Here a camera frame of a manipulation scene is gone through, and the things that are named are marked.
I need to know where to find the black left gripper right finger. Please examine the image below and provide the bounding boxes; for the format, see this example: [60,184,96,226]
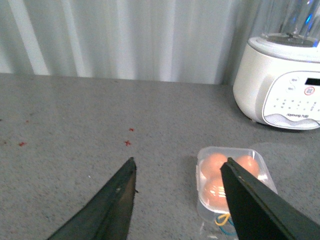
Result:
[220,157,320,240]

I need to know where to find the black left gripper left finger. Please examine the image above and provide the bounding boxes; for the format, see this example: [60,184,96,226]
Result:
[49,157,137,240]

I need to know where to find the clear plastic egg box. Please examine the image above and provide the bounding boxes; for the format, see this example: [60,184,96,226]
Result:
[196,146,278,223]

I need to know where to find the brown egg front left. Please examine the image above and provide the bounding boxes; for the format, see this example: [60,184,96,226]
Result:
[201,177,228,210]

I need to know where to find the brown egg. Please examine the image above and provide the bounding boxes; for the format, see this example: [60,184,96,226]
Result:
[201,177,228,210]
[200,153,227,179]
[235,155,260,178]

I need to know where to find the brown egg back right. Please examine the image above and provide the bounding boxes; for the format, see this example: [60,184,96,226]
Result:
[235,155,260,178]

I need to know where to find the brown egg back left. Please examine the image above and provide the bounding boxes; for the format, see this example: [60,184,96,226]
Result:
[200,153,227,179]

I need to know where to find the yellow rubber band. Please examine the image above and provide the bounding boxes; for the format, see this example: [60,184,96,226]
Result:
[214,213,231,227]

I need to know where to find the blue rubber band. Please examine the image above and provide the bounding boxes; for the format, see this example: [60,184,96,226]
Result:
[219,219,237,237]

